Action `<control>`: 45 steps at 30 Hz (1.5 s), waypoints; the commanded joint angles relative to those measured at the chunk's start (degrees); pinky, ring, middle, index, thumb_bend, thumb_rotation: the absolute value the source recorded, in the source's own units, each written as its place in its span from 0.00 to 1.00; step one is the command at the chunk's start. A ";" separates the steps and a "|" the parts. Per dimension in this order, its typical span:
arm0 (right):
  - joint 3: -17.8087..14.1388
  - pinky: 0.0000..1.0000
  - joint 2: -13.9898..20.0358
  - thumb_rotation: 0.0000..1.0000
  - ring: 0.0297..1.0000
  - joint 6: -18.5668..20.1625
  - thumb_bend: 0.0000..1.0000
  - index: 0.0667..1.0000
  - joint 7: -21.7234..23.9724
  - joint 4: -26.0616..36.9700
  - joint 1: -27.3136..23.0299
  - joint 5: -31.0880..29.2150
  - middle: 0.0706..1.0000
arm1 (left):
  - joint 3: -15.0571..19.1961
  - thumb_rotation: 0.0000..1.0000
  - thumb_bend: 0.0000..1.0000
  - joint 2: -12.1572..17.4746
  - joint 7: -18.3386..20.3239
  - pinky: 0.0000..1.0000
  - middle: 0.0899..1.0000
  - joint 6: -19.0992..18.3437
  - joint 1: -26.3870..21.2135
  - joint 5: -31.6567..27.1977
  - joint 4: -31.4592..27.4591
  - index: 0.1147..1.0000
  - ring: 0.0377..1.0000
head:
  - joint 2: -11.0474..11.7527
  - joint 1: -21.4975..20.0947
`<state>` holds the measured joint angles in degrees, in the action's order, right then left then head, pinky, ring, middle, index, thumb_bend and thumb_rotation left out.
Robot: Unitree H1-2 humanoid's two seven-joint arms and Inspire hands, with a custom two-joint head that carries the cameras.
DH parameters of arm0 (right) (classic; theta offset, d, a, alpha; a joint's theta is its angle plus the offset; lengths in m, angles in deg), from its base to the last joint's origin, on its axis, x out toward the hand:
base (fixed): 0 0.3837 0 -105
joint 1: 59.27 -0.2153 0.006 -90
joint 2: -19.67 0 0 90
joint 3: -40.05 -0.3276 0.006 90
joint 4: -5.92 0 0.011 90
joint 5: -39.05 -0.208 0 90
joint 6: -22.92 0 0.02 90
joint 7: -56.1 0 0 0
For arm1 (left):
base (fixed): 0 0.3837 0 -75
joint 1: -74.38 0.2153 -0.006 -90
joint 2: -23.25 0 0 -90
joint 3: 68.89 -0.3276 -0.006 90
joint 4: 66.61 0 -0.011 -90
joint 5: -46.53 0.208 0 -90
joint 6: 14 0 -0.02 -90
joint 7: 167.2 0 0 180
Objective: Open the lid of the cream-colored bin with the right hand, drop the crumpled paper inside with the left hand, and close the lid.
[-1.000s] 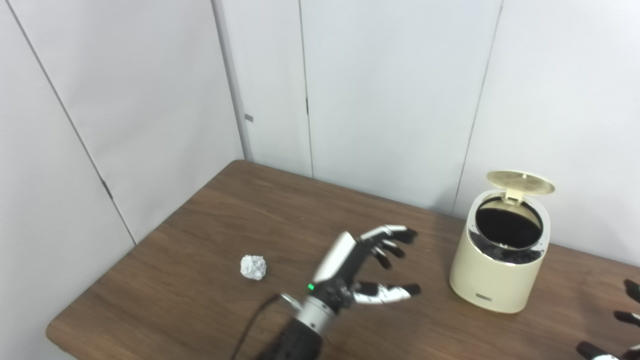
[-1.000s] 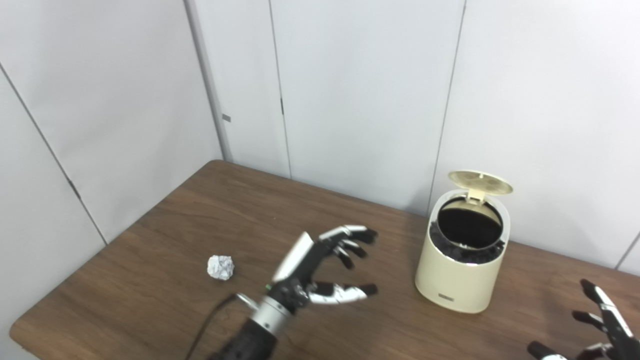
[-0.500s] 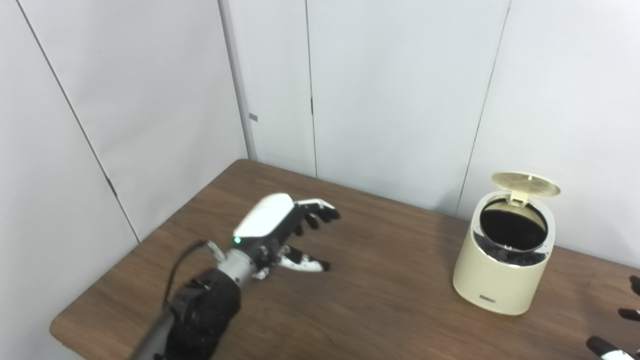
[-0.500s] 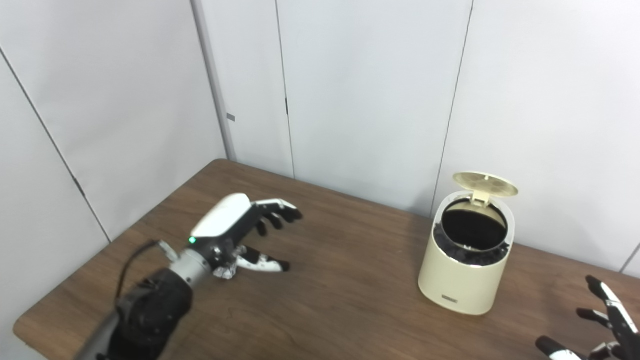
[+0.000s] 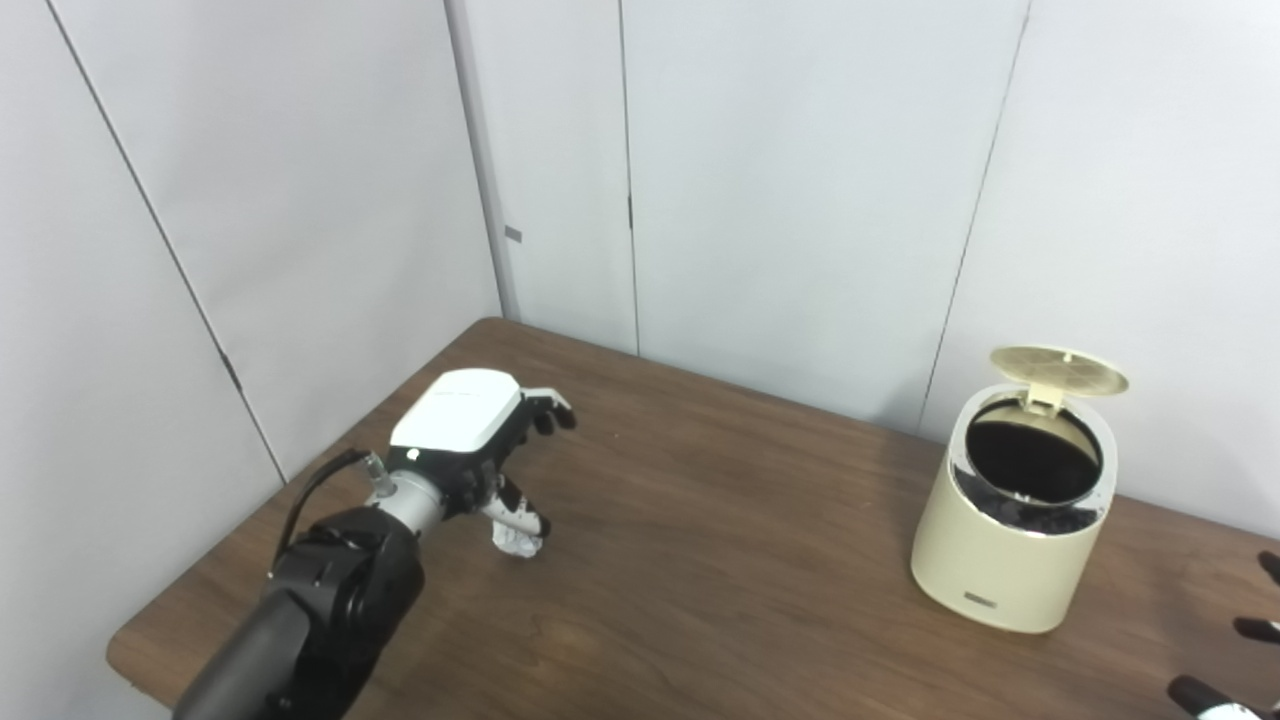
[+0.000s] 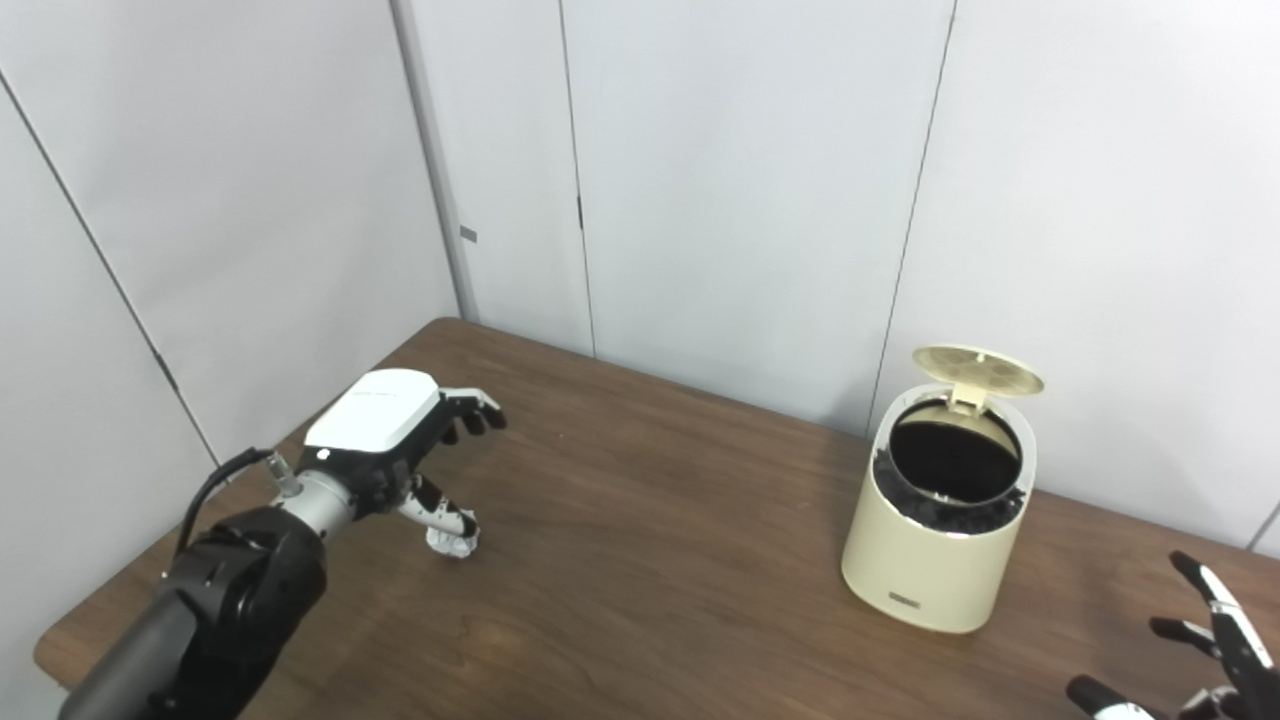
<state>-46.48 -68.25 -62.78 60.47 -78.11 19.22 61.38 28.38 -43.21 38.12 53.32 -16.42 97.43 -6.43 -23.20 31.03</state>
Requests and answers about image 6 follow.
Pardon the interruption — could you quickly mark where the round cream bin lid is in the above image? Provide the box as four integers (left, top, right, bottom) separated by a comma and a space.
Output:
912, 346, 1045, 411

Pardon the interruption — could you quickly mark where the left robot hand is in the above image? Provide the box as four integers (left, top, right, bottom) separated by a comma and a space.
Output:
303, 369, 508, 546

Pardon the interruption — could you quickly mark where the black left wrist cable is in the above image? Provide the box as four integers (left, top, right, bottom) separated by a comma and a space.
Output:
175, 447, 301, 561

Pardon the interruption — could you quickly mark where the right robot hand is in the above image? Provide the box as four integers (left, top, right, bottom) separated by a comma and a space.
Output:
1066, 551, 1280, 720

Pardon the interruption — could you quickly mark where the cream-colored bin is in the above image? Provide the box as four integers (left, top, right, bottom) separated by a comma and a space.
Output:
841, 346, 1045, 634

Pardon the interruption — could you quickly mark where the grey wall trim strip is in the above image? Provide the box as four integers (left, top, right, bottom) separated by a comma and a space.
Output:
390, 0, 479, 323

